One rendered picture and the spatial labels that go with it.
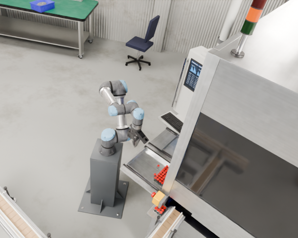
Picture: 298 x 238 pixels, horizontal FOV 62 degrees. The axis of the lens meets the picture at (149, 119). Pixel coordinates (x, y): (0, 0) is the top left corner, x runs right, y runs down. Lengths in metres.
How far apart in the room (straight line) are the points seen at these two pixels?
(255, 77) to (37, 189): 2.57
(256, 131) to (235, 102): 0.16
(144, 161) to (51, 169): 1.40
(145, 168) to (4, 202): 1.03
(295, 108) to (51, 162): 2.75
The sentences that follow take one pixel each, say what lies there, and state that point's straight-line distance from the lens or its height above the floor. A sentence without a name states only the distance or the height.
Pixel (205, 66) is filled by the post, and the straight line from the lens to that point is 1.15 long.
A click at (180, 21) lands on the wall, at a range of 5.63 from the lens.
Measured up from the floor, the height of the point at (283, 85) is 2.10.
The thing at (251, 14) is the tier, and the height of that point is 2.27.
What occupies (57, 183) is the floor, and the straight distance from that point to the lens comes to 3.09.
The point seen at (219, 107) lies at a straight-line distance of 1.21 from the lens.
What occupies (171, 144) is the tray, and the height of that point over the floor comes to 0.88.
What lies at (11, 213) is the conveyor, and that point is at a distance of 1.92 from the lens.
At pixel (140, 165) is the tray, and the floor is 0.88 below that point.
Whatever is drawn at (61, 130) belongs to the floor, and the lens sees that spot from 3.62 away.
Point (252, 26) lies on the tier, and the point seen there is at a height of 2.23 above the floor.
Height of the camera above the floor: 2.56
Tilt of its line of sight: 42 degrees down
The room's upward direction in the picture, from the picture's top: 11 degrees clockwise
